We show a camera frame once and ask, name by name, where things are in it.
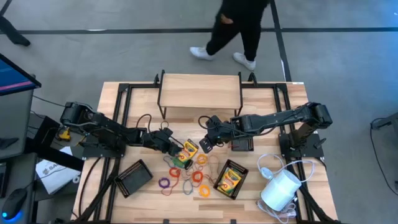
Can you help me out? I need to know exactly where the wooden shelf with black legs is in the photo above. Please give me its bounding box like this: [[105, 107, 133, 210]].
[[156, 70, 244, 121]]

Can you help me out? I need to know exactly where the white printed paper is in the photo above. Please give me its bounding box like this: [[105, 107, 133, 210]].
[[35, 146, 82, 195]]

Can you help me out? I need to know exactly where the white cable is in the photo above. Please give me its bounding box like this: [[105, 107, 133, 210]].
[[256, 152, 315, 224]]

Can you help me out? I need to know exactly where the black metal table frame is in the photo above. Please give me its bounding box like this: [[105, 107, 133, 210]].
[[71, 72, 340, 224]]

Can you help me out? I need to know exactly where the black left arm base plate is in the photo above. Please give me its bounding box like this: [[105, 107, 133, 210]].
[[81, 133, 127, 159]]

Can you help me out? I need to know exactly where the computer monitor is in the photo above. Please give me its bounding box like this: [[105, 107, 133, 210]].
[[0, 52, 42, 97]]

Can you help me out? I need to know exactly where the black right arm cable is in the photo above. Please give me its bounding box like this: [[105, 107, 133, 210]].
[[198, 115, 215, 131]]

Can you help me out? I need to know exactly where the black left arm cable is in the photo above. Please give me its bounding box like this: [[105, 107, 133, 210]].
[[136, 113, 153, 131]]

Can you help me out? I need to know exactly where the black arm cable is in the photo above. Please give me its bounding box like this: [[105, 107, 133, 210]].
[[136, 113, 153, 131], [198, 115, 215, 131]]

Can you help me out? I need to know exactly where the black computer mouse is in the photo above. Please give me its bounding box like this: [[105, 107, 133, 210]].
[[1, 187, 29, 221]]

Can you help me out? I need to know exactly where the black slotted plastic basket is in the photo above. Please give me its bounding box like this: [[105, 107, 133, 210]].
[[230, 136, 254, 152], [114, 159, 154, 199], [213, 159, 249, 200]]

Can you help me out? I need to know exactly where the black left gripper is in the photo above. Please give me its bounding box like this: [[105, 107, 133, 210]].
[[145, 130, 187, 157]]

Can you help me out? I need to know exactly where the small yellow clamp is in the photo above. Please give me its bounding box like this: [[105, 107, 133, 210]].
[[58, 126, 73, 141]]

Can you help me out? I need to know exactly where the wide tan rubber band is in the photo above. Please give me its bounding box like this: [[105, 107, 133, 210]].
[[207, 154, 220, 184], [181, 167, 195, 182]]

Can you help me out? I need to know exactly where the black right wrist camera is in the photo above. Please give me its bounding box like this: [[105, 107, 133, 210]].
[[198, 138, 215, 154]]

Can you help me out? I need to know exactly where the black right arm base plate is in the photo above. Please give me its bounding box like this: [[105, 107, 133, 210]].
[[278, 132, 325, 159]]

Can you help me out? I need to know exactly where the yellow green crayon box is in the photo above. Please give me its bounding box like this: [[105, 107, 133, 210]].
[[177, 139, 200, 165], [216, 167, 243, 196]]

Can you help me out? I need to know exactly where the white cylinder device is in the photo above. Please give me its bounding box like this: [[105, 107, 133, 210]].
[[260, 169, 302, 212]]

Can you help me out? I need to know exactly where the person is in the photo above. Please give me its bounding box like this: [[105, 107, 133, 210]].
[[188, 0, 271, 72], [0, 15, 32, 47]]

